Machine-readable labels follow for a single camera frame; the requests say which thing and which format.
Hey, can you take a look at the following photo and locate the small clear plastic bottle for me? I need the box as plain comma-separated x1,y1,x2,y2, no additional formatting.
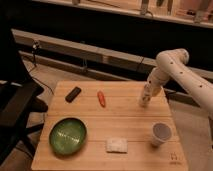
139,84,151,107

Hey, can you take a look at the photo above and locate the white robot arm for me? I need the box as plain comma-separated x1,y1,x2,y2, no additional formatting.
139,49,213,120

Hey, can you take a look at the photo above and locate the white paper cup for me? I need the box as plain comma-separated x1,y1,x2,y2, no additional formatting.
150,123,172,147

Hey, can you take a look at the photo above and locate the orange carrot toy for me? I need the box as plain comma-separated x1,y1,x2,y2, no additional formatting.
97,91,106,107

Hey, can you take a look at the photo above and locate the white folded cloth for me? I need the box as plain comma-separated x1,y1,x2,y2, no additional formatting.
106,138,128,153

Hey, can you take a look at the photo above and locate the black rectangular block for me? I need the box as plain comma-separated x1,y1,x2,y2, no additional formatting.
65,87,81,103

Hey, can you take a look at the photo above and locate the green round bowl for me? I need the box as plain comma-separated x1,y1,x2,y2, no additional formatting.
49,118,87,155

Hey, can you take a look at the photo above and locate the black office chair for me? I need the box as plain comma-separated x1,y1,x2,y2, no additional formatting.
0,20,48,166

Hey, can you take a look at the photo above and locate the black floor cable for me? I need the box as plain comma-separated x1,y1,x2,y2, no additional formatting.
20,40,54,95

